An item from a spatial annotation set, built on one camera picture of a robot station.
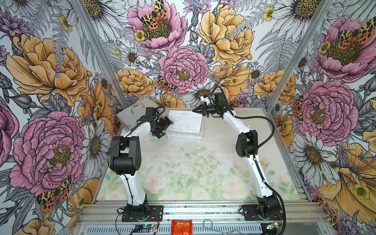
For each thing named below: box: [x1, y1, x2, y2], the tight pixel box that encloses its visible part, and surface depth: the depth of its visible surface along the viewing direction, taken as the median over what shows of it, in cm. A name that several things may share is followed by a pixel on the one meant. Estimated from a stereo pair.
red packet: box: [170, 219, 193, 235], surface depth 71 cm
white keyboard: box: [167, 110, 204, 134], surface depth 100 cm
